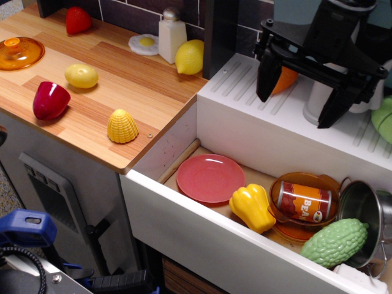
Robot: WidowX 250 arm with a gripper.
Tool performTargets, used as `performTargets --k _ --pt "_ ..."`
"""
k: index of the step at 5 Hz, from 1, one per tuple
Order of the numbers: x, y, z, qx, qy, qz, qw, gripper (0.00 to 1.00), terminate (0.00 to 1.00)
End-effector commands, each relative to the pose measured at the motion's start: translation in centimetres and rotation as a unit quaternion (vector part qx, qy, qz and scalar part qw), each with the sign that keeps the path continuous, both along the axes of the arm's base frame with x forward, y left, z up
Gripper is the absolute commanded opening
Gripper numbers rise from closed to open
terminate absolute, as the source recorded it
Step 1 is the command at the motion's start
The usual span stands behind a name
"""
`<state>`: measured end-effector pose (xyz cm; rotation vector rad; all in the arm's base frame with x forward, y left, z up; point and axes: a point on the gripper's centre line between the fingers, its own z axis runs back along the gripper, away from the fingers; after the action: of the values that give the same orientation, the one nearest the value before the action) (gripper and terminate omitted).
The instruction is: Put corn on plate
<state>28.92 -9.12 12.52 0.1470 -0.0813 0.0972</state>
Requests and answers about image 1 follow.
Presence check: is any grey toy faucet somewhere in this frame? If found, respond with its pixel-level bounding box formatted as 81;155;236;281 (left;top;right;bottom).
303;60;392;127

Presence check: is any yellow toy bell pepper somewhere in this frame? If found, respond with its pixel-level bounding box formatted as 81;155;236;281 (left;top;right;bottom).
229;184;276;234

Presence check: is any yellow toy lemon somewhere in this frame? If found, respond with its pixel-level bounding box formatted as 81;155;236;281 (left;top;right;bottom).
175;39;204;75

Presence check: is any grey toy oven door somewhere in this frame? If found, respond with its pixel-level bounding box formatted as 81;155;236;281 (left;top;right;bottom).
19;153;110;244

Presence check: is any green toy vegetable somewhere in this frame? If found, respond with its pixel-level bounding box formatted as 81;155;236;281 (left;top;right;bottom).
371;95;392;144

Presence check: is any orange glass pot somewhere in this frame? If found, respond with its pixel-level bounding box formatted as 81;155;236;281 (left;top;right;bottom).
268;172;340;243

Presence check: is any toy fried egg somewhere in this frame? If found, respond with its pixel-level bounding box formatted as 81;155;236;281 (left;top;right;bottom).
128;34;159;56

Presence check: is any red toy strawberry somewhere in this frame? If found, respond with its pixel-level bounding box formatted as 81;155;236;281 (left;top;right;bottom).
66;6;92;34

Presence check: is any orange toy carrot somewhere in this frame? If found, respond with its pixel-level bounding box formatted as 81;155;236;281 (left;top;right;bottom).
272;66;299;94

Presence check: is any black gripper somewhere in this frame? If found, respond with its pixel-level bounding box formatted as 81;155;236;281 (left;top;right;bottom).
255;1;388;129

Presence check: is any yellow toy potato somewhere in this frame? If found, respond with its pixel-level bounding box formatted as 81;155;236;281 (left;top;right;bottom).
64;64;99;89

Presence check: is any red toy pepper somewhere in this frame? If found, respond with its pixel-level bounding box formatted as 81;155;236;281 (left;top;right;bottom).
32;81;71;120

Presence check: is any white salt shaker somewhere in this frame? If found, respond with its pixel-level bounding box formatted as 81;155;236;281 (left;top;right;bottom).
158;7;187;64

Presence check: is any toy beans can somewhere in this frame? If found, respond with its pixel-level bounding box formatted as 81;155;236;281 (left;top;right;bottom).
277;181;332;224

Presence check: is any pink plate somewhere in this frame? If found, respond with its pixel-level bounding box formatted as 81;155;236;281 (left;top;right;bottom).
176;154;246;204

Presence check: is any yellow toy corn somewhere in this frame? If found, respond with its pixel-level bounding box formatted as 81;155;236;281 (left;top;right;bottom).
107;109;139;144

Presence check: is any white toy sink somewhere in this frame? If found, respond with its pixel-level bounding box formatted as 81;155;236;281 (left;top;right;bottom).
121;55;391;293

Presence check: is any orange glass lid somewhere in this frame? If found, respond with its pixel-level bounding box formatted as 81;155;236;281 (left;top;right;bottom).
1;37;45;72

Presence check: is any stainless steel pot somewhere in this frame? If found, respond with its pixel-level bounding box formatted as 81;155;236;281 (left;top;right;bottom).
337;178;391;279

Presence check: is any wooden toy countertop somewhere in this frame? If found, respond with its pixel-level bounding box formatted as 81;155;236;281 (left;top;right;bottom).
1;5;206;174

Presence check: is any black cable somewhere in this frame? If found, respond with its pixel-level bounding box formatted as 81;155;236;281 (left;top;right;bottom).
0;246;47;294

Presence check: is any green toy bitter gourd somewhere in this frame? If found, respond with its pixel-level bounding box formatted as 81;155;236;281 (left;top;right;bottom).
300;218;369;268

